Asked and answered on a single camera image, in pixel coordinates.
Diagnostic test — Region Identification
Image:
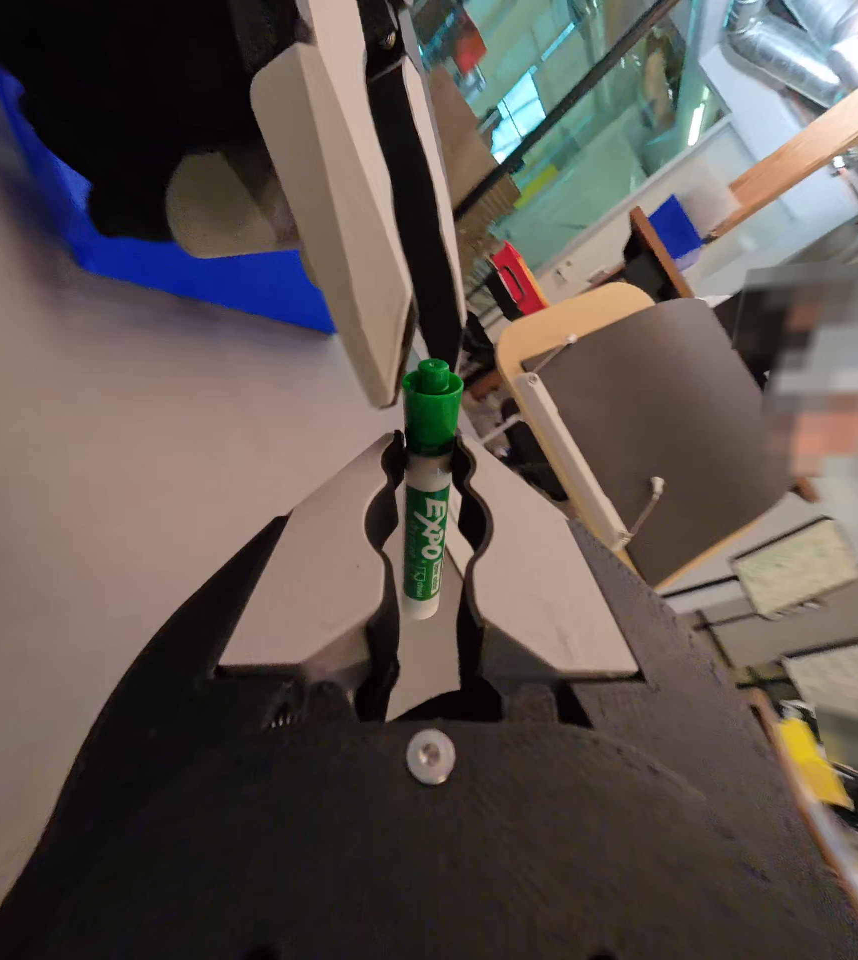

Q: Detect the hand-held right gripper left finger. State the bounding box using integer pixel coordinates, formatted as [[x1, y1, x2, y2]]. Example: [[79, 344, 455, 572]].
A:
[[219, 432, 407, 687]]

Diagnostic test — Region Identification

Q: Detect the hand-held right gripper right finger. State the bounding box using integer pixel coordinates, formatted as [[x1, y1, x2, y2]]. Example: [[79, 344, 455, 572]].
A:
[[452, 435, 641, 691]]

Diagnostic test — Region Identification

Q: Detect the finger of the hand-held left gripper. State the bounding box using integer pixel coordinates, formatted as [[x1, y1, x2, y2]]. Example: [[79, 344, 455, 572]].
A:
[[249, 0, 419, 409], [359, 0, 470, 364]]

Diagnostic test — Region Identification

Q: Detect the blue plastic bin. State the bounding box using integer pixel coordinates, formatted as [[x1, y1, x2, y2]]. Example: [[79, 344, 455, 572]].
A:
[[0, 60, 340, 336]]

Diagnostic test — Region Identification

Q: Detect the green dry-erase marker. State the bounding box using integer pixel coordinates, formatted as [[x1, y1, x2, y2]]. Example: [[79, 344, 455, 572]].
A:
[[402, 357, 466, 621]]

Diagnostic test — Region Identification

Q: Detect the person's left hand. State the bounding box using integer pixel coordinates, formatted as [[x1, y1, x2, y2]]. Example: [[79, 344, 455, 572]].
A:
[[0, 0, 305, 241]]

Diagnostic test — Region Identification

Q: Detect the long red bin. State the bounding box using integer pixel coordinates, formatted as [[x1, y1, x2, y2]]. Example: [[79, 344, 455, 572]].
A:
[[489, 243, 550, 321]]

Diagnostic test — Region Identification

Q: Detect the white board stand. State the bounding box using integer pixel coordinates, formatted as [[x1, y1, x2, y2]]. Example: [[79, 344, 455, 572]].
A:
[[467, 372, 637, 559]]

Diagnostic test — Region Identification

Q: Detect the black round-top pole stand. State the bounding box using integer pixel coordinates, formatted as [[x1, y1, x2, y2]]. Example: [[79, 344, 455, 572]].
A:
[[452, 0, 688, 223]]

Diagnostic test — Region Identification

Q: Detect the wooden board with black mat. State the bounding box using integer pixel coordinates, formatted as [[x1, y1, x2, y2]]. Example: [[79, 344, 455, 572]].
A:
[[494, 282, 802, 595]]

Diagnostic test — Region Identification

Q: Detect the whiteboard with writing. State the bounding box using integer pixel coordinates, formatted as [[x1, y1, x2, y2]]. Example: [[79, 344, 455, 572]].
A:
[[729, 518, 858, 619]]

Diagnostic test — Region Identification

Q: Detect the small blue bin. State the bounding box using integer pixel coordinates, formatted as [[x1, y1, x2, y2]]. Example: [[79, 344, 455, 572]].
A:
[[650, 195, 709, 274]]

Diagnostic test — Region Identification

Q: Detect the wooden standing desk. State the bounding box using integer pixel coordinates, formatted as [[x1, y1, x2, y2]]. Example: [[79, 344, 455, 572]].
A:
[[624, 60, 858, 304]]

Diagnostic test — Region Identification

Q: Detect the silver bent duct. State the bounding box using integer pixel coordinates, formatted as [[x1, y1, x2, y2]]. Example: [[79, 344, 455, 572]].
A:
[[726, 0, 858, 94]]

